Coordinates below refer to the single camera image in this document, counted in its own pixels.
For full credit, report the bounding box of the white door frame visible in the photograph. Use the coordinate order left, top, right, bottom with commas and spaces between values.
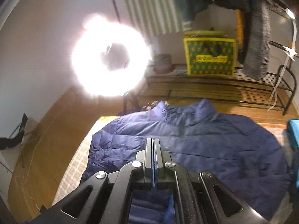
0, 0, 50, 32

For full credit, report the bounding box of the ring light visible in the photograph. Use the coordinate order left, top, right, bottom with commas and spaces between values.
71, 13, 155, 97

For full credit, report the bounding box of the black metal clothes rack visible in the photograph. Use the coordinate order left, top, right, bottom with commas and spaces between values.
140, 0, 299, 116

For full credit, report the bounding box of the green striped wall poster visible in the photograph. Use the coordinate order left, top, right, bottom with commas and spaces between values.
120, 0, 184, 38

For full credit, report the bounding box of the black folding stand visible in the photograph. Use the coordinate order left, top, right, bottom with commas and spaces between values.
0, 113, 29, 168

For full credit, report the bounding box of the black light tripod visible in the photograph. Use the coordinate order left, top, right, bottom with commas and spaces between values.
118, 92, 141, 116

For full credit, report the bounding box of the navy puffer jacket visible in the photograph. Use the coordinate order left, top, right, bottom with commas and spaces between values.
81, 99, 293, 224

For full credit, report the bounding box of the dark green jacket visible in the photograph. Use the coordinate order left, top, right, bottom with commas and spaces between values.
172, 0, 187, 28

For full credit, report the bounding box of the floral dark cloth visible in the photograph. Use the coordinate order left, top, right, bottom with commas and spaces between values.
142, 100, 169, 111

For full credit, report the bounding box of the small plant pot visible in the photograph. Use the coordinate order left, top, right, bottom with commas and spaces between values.
153, 54, 175, 73

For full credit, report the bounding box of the yellow green storage bag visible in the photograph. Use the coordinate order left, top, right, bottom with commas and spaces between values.
183, 30, 237, 76

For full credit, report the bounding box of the white clip lamp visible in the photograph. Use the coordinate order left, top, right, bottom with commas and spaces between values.
267, 8, 299, 111

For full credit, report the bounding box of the grey plaid coat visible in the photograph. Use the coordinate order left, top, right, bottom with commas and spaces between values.
242, 0, 273, 80

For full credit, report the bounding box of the turquoise cloth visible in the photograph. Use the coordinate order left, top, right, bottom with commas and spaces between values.
286, 119, 299, 187

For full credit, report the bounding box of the tall cardboard box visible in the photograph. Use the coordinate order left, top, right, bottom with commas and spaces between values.
209, 5, 246, 54

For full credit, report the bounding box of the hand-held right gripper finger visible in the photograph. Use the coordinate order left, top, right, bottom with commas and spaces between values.
154, 139, 269, 224
30, 138, 154, 224

